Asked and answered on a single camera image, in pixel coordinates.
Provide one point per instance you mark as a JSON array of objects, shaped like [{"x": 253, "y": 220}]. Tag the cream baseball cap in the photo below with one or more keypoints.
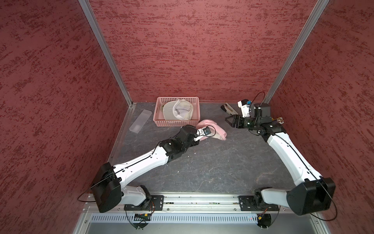
[{"x": 178, "y": 110}]

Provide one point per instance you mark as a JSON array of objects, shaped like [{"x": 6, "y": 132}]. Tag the pink perforated plastic basket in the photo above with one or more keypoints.
[{"x": 158, "y": 113}]

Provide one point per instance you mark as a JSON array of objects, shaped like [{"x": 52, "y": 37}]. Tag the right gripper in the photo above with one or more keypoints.
[{"x": 239, "y": 124}]

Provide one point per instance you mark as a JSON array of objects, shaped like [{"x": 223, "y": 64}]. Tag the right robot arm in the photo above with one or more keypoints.
[{"x": 312, "y": 192}]

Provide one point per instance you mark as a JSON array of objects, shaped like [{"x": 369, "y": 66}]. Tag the corner aluminium post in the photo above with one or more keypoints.
[
  {"x": 89, "y": 14},
  {"x": 309, "y": 25}
]

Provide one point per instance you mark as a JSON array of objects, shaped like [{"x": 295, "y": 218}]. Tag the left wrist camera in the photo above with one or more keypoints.
[{"x": 204, "y": 133}]

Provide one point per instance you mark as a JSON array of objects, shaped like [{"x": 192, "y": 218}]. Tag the aluminium front rail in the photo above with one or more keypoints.
[{"x": 200, "y": 203}]

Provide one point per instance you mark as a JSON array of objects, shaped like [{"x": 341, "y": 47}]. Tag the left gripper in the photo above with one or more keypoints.
[{"x": 194, "y": 143}]

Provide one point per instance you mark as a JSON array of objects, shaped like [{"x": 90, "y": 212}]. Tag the pink baseball cap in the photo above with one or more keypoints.
[{"x": 217, "y": 131}]

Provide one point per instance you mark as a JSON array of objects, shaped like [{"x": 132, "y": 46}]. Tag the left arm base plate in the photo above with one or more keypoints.
[{"x": 155, "y": 203}]

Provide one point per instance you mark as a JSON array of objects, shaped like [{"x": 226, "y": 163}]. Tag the clear plastic box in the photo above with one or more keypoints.
[{"x": 140, "y": 121}]

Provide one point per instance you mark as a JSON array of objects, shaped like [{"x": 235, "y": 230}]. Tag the left corner aluminium post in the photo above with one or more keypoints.
[{"x": 89, "y": 14}]

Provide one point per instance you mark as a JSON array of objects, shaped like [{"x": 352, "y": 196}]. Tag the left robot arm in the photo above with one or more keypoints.
[{"x": 110, "y": 186}]

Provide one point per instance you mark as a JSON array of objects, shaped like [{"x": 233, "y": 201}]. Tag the right corner aluminium post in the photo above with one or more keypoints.
[{"x": 309, "y": 25}]

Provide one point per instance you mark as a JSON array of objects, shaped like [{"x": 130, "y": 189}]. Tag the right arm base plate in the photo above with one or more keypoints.
[{"x": 255, "y": 204}]

